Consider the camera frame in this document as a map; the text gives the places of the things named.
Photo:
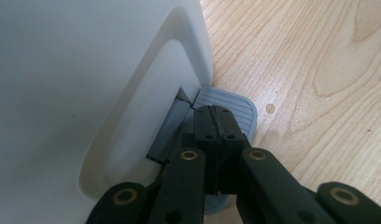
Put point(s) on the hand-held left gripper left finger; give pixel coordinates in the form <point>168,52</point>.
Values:
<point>207,133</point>

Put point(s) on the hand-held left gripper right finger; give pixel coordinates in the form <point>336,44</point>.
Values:
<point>230,137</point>

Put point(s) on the white pedal bin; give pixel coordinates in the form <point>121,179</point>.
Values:
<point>70,93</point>

